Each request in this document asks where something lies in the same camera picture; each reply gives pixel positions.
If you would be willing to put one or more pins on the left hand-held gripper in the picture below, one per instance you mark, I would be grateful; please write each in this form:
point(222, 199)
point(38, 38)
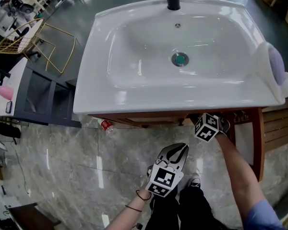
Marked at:
point(162, 177)

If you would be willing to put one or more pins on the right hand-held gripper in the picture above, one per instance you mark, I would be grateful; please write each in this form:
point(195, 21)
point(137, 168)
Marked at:
point(207, 127)

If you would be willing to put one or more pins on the wooden sink cabinet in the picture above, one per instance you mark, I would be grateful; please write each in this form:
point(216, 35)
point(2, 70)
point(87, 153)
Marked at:
point(158, 116)

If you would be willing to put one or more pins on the white ceramic sink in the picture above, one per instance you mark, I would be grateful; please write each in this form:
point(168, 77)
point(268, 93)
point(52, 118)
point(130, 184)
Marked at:
point(144, 97)

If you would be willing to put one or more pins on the clear bottle with red label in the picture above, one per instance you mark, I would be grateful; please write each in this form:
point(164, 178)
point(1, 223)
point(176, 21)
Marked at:
point(106, 124)

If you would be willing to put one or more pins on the white and purple soft packet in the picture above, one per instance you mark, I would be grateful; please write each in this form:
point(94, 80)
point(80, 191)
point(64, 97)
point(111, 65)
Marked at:
point(276, 66)

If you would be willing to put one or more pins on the person's right forearm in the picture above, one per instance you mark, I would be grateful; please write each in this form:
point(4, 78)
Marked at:
point(240, 174)

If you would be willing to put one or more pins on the person's left forearm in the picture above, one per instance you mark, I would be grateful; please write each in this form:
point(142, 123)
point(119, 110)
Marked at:
point(129, 211)

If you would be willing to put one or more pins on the round metal sink drain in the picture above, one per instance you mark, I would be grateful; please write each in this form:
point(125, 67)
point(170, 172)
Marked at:
point(180, 59)

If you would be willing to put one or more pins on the black cabinet knob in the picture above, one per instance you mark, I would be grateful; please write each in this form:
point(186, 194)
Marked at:
point(180, 122)

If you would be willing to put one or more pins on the person's grey shoe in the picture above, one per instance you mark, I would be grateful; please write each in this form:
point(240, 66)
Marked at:
point(195, 181)

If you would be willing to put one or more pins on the black wrist band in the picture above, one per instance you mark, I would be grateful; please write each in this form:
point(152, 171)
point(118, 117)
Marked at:
point(133, 208)
point(143, 196)

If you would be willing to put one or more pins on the person's black trousers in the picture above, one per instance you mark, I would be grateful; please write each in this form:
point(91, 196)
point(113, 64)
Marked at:
point(184, 212)

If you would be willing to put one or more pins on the wooden slatted panel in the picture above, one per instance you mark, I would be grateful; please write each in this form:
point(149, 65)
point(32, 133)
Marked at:
point(279, 126)

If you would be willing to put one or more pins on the dark grey shelf unit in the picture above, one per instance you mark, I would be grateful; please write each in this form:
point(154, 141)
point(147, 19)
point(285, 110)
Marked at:
point(42, 92)

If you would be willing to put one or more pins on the dark wooden stool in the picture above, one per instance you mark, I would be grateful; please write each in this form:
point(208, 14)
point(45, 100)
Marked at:
point(31, 215)

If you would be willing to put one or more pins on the black smartphone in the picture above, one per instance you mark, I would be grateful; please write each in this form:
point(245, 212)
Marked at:
point(8, 107)

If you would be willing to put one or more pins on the pink spray bottle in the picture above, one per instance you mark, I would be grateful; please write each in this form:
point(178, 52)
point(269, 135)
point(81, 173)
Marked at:
point(4, 91)

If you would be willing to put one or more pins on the gold metal frame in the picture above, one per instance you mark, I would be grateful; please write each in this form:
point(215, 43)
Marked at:
point(60, 49)

